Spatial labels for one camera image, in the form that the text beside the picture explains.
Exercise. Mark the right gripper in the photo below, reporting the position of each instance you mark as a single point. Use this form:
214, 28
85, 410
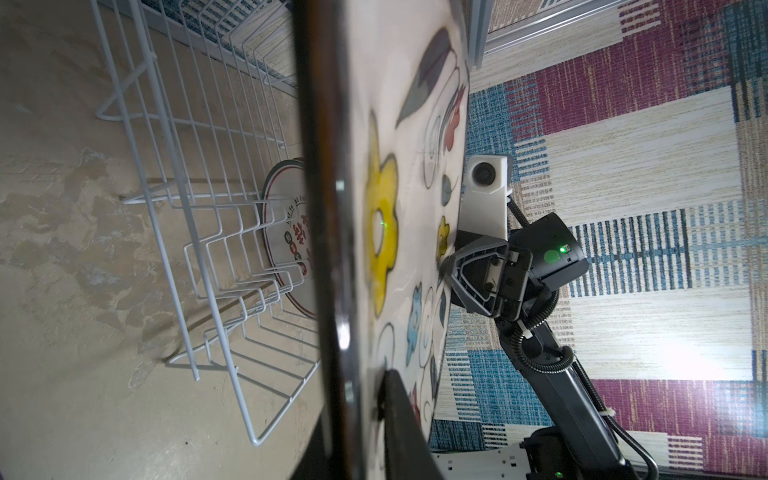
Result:
491, 276

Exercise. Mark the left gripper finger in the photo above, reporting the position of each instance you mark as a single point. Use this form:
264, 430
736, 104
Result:
406, 455

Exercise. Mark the white round plate one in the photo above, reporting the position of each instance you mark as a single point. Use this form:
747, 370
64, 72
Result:
287, 235

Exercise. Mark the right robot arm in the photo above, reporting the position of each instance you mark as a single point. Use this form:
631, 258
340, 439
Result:
583, 441

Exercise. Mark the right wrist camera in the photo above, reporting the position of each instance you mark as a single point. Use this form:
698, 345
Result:
483, 207

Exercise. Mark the white wire dish rack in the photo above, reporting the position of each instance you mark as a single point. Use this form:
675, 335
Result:
206, 92

